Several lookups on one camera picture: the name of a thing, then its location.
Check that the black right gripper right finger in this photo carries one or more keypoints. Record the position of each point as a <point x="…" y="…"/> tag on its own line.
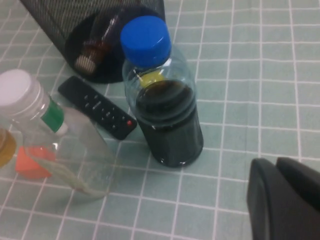
<point x="302" y="180"/>

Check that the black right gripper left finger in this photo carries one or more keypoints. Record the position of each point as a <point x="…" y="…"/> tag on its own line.
<point x="275" y="205"/>

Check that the brown tea bottle beige cap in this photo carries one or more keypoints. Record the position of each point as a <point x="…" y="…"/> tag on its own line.
<point x="86" y="62"/>

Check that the clear bottle white cap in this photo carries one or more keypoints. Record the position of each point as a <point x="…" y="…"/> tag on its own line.
<point x="17" y="87"/>

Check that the green checkered tablecloth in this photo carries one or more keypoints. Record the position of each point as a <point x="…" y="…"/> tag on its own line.
<point x="250" y="75"/>

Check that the yellow cube block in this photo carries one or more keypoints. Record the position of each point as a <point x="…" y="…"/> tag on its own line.
<point x="150" y="78"/>

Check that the dark liquid bottle blue cap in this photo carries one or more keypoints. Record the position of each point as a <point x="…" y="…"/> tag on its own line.
<point x="145" y="37"/>

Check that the black remote control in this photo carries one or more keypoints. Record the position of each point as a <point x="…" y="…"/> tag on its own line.
<point x="82" y="92"/>

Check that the orange cube block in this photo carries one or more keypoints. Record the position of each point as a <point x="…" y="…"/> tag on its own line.
<point x="30" y="162"/>

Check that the yellow liquid bottle light-blue cap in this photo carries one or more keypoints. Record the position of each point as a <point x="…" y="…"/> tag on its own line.
<point x="6" y="150"/>

